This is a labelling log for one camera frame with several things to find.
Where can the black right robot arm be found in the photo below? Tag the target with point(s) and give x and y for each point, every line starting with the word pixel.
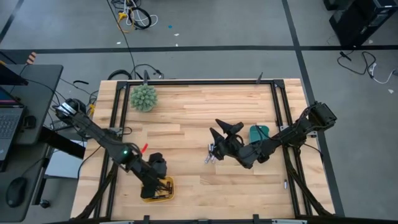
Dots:
pixel 289 135

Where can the black desk leg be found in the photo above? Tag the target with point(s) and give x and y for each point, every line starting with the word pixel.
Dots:
pixel 62 143

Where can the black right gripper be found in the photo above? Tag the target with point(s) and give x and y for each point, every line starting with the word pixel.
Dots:
pixel 231 149

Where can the laptop computer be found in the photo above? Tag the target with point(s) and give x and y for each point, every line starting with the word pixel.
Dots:
pixel 7 124

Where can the green potted artificial plant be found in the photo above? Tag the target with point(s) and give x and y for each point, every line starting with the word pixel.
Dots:
pixel 143 98

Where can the yellow plastic bin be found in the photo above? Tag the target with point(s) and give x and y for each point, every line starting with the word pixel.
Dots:
pixel 170 199

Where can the Duracell copper-black battery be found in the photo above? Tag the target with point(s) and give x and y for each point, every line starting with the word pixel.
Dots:
pixel 163 196
pixel 169 186

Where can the orange black striped object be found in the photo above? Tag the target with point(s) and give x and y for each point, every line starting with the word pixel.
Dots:
pixel 31 58

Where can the small black desk device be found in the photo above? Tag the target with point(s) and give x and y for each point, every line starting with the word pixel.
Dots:
pixel 29 122

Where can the black aluminium table frame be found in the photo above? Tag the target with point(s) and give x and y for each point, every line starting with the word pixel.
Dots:
pixel 202 82

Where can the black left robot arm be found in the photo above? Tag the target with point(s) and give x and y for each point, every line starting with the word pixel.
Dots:
pixel 99 137

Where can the black power supply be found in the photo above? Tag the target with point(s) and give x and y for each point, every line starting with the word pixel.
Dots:
pixel 60 126

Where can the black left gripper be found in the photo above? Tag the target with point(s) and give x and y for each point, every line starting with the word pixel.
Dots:
pixel 150 188

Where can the white panel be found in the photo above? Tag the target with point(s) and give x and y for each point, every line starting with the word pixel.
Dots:
pixel 62 165

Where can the black cabinet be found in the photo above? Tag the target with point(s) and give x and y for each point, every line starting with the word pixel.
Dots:
pixel 357 21

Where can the black desk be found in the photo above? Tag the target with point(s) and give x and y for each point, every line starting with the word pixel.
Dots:
pixel 37 93

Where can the black monitor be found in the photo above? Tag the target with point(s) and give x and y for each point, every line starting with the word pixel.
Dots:
pixel 9 77

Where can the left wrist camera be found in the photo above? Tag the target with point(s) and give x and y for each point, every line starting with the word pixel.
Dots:
pixel 158 165

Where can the teal plastic bin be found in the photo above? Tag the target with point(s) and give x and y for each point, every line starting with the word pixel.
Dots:
pixel 257 133

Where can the black computer mouse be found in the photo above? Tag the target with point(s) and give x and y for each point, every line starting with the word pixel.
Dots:
pixel 15 191

